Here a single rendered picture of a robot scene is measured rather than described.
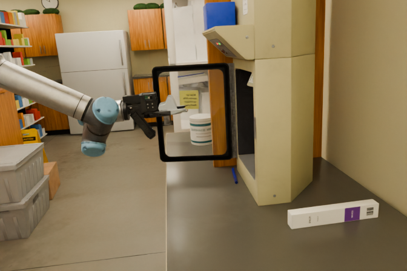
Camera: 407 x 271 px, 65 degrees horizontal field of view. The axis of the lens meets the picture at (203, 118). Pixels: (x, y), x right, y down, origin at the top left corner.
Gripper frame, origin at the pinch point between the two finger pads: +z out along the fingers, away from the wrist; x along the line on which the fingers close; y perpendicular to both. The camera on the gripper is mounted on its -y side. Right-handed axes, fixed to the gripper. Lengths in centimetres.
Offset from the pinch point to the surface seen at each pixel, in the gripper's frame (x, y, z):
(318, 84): 19, 1, 59
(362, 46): -2, 16, 65
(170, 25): 97, 37, 0
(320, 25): 19, 25, 60
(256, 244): -37, -31, 15
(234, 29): -18.7, 25.0, 16.8
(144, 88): 482, -39, -58
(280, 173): -17.8, -20.8, 28.6
